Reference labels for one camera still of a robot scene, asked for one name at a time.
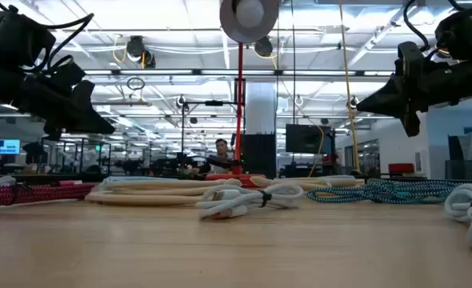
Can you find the person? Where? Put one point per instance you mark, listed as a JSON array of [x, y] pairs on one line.
[[221, 150]]

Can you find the red desk lamp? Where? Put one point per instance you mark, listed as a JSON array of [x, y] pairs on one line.
[[249, 16]]

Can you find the black background robot arm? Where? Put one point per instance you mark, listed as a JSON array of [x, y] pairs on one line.
[[224, 163]]

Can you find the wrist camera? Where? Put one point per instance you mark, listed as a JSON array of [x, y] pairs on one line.
[[68, 78], [409, 58]]

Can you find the black camera stand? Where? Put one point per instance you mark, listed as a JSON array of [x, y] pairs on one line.
[[214, 103]]

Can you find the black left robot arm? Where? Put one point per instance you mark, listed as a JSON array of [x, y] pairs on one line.
[[4, 76]]

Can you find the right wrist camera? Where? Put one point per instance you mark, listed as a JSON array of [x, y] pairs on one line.
[[409, 58]]

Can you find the black column panel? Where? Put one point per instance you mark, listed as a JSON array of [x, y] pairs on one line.
[[260, 156]]

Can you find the black wall television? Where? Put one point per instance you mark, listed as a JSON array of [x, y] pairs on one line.
[[308, 139]]

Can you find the black metal table frame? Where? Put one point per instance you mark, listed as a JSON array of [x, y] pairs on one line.
[[40, 178]]

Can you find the red box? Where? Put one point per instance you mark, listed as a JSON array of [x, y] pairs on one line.
[[401, 168]]

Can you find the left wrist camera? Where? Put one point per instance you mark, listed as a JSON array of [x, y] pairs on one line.
[[68, 78]]

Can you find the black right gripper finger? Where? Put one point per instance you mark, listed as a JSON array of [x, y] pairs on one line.
[[388, 98]]

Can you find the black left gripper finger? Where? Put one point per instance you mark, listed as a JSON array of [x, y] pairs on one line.
[[90, 116]]

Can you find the blue screen monitor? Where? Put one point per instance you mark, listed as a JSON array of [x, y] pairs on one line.
[[5, 146]]

